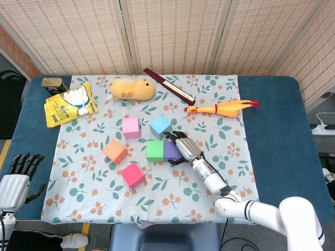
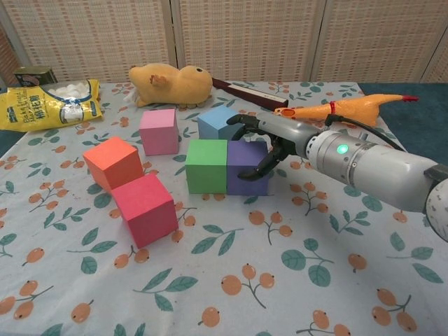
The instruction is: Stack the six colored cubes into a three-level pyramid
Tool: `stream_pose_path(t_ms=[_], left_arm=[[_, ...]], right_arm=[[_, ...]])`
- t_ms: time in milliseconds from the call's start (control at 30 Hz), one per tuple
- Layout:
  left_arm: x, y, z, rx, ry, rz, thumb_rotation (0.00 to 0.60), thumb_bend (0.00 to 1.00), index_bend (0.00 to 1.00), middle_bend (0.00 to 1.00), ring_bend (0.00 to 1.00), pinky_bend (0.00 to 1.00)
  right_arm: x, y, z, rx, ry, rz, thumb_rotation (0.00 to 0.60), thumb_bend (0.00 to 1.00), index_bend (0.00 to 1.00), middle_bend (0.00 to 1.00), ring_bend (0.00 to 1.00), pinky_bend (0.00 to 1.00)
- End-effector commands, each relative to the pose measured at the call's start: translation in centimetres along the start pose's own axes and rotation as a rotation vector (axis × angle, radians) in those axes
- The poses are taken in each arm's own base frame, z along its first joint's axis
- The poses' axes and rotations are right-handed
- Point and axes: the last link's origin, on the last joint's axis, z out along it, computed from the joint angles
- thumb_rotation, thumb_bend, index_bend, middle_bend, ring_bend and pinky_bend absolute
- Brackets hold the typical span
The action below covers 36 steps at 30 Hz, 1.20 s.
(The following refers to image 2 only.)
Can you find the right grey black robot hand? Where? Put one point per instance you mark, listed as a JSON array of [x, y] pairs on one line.
[[287, 129]]

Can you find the purple foam cube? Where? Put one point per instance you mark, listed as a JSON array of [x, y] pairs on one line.
[[245, 157]]

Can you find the light blue foam cube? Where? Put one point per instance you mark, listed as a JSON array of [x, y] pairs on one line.
[[213, 126]]

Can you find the green foam cube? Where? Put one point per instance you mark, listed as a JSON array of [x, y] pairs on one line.
[[206, 168]]

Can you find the light pink foam cube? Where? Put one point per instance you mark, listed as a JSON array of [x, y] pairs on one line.
[[159, 134]]

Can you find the orange foam cube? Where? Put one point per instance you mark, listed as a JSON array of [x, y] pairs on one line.
[[112, 161]]

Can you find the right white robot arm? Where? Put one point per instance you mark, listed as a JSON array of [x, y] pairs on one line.
[[385, 164]]

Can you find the dark red folded fan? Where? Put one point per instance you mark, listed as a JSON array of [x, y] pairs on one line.
[[252, 95]]

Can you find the yellow rubber chicken toy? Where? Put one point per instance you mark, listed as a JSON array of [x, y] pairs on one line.
[[353, 106]]

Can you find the beige woven folding screen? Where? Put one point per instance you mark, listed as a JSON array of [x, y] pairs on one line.
[[245, 38]]

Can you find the yellow plush animal toy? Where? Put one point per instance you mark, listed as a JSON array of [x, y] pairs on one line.
[[175, 84]]

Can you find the floral print tablecloth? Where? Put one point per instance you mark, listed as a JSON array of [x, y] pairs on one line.
[[245, 262]]

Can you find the magenta foam cube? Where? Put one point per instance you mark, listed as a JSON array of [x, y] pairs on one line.
[[147, 213]]

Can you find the yellow marshmallow snack bag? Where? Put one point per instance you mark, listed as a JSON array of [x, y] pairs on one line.
[[35, 108]]

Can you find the olive metal tin can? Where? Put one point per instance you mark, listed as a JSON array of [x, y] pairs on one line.
[[35, 75]]

